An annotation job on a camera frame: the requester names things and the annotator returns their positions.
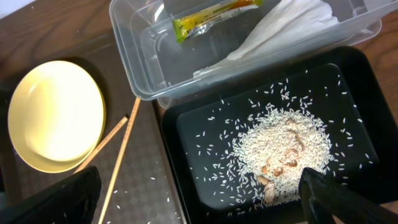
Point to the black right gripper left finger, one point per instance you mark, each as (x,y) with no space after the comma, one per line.
(72,200)

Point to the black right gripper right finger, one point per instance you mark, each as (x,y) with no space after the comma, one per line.
(322,200)

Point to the yellow plate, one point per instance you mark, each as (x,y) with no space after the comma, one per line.
(56,116)

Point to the wooden chopstick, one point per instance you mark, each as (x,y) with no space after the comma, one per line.
(119,159)
(102,144)

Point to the white paper napkin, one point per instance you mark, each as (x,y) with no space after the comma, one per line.
(287,22)

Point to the black waste tray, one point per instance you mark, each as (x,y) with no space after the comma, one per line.
(338,86)

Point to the dark brown serving tray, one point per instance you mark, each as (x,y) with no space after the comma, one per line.
(144,191)

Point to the pile of rice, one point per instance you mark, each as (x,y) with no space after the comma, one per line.
(271,155)

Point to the clear plastic bin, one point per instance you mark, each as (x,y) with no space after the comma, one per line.
(160,68)

